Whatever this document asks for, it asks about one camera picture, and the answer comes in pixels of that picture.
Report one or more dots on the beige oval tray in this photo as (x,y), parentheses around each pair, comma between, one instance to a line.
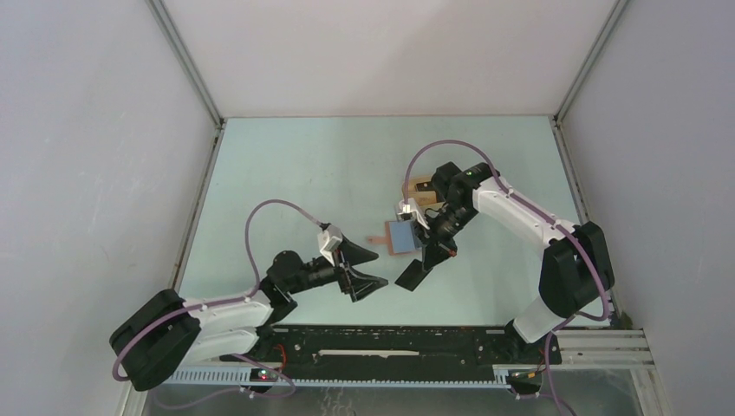
(421,185)

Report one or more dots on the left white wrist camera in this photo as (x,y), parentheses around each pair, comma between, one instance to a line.
(329,239)

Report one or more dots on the orange leather card holder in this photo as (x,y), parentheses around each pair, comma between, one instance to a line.
(398,238)

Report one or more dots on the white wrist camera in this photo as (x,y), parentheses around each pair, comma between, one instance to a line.
(409,210)
(329,239)

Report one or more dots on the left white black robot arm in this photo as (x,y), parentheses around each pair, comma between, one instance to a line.
(169,331)

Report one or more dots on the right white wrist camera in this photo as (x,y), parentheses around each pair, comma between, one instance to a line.
(409,210)

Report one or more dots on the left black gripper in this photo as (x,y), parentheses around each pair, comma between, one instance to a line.
(360,284)

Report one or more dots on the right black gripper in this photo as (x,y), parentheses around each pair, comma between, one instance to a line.
(436,247)

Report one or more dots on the aluminium frame rail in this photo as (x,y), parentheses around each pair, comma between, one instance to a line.
(604,349)

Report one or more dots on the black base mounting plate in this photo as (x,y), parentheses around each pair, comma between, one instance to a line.
(398,352)

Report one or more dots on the gold credit card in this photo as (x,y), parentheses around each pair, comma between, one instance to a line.
(426,200)

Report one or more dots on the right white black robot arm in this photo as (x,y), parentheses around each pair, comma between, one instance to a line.
(575,264)

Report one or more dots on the white slotted cable duct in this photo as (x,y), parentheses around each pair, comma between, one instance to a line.
(251,376)

